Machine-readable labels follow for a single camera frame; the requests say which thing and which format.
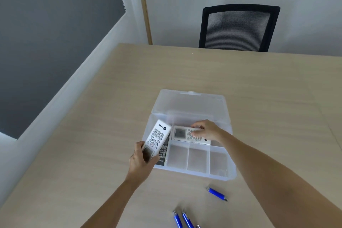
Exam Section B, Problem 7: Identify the person's left hand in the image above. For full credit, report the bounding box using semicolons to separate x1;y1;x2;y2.
126;141;161;184

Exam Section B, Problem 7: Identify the person's right hand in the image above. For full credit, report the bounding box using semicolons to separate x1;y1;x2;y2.
190;120;224;142

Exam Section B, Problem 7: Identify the white air conditioner remote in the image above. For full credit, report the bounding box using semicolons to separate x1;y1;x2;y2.
171;125;212;146

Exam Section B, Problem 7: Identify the white remote with blue logo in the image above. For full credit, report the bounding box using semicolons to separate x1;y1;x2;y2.
142;119;172;162

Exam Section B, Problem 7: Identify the person's left forearm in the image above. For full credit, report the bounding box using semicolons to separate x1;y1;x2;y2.
80;178;140;228

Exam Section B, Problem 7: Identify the person's right forearm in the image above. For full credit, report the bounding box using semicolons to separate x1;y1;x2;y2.
219;131;342;228

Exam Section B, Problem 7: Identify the black remote control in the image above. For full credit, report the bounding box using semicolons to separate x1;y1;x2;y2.
154;136;170;167

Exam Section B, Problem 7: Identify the clear plastic organizer box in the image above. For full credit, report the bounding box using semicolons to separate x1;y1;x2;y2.
146;89;238;182

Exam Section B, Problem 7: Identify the black mesh office chair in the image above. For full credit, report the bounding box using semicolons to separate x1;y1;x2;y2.
198;4;281;53

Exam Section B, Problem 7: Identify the wooden door trim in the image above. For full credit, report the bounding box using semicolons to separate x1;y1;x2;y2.
135;0;153;45

